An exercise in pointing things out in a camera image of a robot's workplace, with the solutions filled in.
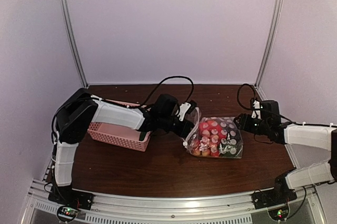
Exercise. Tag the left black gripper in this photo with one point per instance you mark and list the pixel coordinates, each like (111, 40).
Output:
(187, 126)

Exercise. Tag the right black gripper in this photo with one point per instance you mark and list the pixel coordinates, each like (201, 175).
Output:
(244, 123)

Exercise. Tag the clear zip top bag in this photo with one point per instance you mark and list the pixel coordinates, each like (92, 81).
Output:
(213, 137)

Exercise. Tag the green fake cucumber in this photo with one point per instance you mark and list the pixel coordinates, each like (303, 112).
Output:
(144, 136)

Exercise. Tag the pink plastic basket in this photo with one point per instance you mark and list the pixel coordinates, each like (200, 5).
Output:
(118, 134)

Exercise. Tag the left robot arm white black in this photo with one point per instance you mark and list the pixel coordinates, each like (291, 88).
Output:
(73, 118)

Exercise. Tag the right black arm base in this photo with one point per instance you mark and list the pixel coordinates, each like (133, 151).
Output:
(279, 194)

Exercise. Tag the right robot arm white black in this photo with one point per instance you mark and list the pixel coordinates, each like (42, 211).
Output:
(265, 119)

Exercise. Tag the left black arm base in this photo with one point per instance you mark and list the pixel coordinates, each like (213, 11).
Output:
(70, 197)

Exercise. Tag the right circuit board with leds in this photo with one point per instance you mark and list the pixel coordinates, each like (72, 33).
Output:
(278, 214)

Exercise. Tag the circuit board with leds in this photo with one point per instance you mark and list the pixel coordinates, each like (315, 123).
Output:
(278, 214)
(66, 213)

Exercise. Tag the left circuit board with leds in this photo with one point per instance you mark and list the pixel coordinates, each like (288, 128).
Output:
(66, 213)

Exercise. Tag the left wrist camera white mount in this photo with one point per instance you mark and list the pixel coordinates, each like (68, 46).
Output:
(185, 108)

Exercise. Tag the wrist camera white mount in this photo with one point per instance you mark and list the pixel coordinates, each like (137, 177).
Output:
(255, 106)
(185, 108)

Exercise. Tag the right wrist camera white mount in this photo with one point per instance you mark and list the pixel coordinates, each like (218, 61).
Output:
(255, 106)

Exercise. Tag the right aluminium frame post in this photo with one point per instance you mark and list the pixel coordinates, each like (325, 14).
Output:
(278, 4)

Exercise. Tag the aluminium frame post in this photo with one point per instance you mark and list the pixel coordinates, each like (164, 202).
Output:
(72, 43)
(278, 4)

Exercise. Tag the front aluminium rail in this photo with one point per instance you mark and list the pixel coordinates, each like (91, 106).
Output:
(230, 208)

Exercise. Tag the left aluminium frame post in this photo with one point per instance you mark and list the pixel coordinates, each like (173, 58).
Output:
(72, 43)

